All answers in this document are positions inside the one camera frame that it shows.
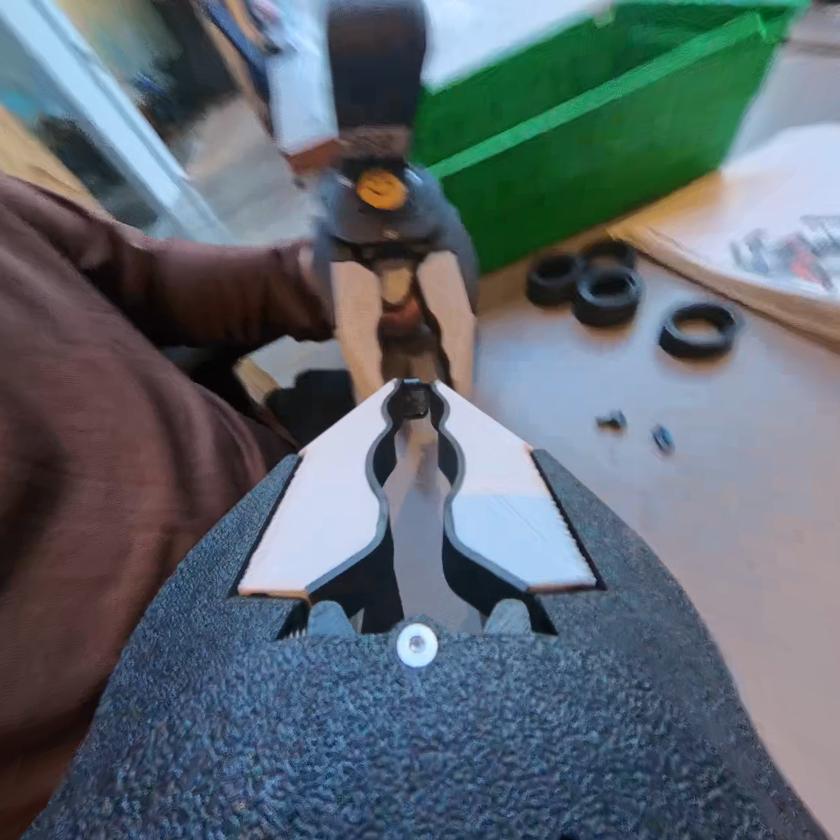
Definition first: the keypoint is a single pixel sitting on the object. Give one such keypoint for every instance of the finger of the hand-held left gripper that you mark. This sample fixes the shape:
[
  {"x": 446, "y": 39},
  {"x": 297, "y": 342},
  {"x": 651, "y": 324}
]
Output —
[
  {"x": 449, "y": 308},
  {"x": 354, "y": 315}
]

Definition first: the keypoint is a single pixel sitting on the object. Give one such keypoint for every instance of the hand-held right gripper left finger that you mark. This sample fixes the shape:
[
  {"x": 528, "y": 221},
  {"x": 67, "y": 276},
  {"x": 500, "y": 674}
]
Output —
[{"x": 315, "y": 518}]

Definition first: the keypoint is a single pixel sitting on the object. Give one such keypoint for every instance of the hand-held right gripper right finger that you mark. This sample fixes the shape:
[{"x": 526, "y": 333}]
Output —
[{"x": 518, "y": 525}]

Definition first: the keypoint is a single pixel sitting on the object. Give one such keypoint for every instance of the black star-printed brick piece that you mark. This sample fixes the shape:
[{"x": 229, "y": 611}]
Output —
[{"x": 413, "y": 400}]

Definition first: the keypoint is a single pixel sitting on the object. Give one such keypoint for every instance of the black toy pin connector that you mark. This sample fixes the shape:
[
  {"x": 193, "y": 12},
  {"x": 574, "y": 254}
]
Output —
[{"x": 611, "y": 420}]

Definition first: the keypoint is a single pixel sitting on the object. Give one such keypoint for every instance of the black oval toy connector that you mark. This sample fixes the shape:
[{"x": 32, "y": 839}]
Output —
[{"x": 663, "y": 439}]

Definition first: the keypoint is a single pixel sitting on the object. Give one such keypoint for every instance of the person's left forearm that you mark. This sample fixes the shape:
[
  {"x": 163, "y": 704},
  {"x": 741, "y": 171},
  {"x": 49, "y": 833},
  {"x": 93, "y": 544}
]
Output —
[{"x": 164, "y": 275}]

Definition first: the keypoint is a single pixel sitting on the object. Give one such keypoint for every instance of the white wooden-edged table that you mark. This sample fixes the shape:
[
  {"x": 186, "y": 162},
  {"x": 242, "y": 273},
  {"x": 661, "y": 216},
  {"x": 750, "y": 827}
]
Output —
[{"x": 302, "y": 98}]

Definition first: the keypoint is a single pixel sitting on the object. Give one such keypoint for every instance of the black toy tire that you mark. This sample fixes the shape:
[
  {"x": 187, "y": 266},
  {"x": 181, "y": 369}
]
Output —
[
  {"x": 587, "y": 315},
  {"x": 676, "y": 348},
  {"x": 610, "y": 248},
  {"x": 538, "y": 292}
]

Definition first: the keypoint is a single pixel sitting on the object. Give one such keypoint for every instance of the person's black pants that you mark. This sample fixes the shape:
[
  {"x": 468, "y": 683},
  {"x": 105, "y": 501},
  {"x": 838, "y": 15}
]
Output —
[{"x": 315, "y": 407}]

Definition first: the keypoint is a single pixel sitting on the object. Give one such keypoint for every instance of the green plastic bin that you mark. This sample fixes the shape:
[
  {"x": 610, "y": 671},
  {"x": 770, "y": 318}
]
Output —
[{"x": 590, "y": 131}]

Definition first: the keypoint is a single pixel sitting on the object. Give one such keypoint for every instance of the open toy instruction booklet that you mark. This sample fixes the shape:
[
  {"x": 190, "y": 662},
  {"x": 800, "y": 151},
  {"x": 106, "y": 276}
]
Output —
[{"x": 754, "y": 197}]

